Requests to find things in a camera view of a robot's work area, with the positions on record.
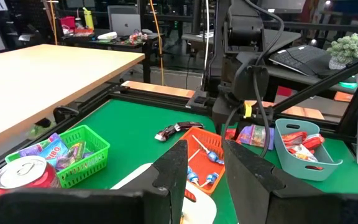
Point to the red round candy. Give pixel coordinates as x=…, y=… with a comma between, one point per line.
x=190, y=195

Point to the black side desk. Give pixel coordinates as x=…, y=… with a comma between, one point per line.
x=284, y=36

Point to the orange Reese's pack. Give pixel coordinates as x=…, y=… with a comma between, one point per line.
x=314, y=141
x=231, y=133
x=303, y=153
x=294, y=138

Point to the yellow bottle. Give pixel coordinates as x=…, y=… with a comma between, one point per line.
x=88, y=18

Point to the green plastic basket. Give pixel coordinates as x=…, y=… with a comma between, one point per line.
x=82, y=168

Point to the green table mat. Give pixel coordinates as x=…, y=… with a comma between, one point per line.
x=141, y=130

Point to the light wooden desk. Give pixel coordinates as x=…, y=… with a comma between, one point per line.
x=42, y=84

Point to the white rounded object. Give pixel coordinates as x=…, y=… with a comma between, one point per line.
x=107, y=35

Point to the clear gummy candy pack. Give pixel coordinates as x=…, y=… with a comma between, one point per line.
x=65, y=161

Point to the red Coca-Cola can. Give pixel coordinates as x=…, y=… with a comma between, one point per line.
x=26, y=177

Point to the green succulent plant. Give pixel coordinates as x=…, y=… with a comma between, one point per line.
x=350, y=46

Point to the brown Hershey's chocolate bar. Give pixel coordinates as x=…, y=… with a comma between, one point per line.
x=182, y=127

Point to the yellow purple candy pack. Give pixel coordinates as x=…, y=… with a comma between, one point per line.
x=78, y=149

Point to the blue lollipop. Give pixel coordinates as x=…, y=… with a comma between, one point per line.
x=193, y=177
x=211, y=178
x=213, y=156

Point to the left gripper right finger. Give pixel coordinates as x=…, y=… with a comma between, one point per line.
x=247, y=177

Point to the white plastic bin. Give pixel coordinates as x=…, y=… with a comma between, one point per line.
x=197, y=211

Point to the blue Haribo pack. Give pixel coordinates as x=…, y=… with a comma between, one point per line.
x=53, y=152

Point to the black aluminium table frame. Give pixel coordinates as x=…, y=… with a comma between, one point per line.
x=154, y=96

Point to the black keyboard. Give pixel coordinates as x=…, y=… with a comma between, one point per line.
x=300, y=59

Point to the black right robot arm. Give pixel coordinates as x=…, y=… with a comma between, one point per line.
x=244, y=31

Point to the pink box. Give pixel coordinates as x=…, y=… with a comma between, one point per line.
x=67, y=23

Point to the black background desk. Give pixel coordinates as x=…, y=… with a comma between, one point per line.
x=117, y=43

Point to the grey plant pot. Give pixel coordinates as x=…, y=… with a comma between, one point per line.
x=336, y=63

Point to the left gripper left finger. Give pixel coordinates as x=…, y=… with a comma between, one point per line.
x=172, y=174

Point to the silver laptop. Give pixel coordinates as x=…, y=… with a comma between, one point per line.
x=129, y=25

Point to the orange plastic basket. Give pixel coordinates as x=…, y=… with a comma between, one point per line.
x=202, y=168

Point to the teal plastic bin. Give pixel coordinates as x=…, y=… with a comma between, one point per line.
x=294, y=165

